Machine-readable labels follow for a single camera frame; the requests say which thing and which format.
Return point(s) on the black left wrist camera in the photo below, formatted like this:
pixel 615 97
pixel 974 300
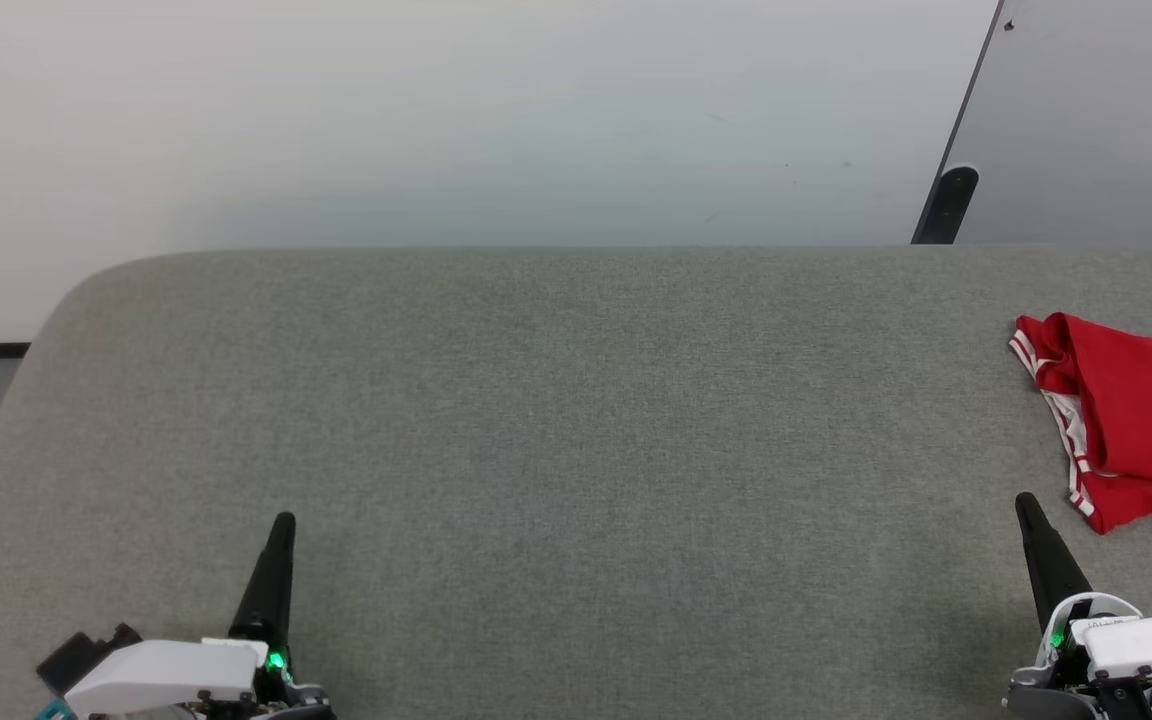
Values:
pixel 81 655

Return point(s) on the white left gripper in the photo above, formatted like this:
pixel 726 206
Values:
pixel 166 675

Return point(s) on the grey door panel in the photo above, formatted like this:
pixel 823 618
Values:
pixel 1096 110

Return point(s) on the red and white jersey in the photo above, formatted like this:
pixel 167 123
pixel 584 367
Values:
pixel 1146 420

